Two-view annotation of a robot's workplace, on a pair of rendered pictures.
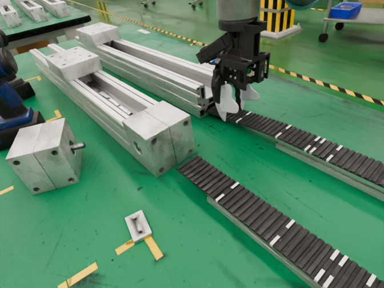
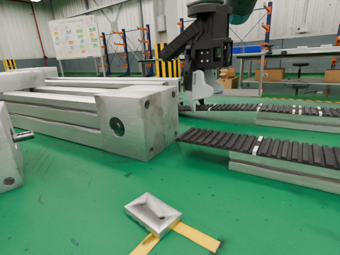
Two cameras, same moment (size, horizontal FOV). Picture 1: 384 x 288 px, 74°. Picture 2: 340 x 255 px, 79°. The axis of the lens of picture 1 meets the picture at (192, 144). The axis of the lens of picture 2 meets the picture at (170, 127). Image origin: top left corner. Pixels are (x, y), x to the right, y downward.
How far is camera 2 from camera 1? 0.26 m
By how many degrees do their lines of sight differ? 27
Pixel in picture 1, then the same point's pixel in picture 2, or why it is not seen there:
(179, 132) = (168, 102)
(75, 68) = (13, 79)
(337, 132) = not seen: hidden behind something
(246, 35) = (219, 14)
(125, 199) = (111, 188)
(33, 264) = not seen: outside the picture
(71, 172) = (11, 166)
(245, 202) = (288, 147)
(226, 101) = (198, 87)
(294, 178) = (296, 138)
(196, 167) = (201, 134)
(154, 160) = (145, 133)
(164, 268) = not seen: outside the picture
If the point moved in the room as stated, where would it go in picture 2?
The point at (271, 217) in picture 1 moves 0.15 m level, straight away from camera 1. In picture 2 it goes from (332, 153) to (271, 115)
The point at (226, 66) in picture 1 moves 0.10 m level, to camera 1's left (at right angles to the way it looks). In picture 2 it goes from (199, 48) to (151, 51)
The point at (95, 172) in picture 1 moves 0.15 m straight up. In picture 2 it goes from (49, 171) to (16, 60)
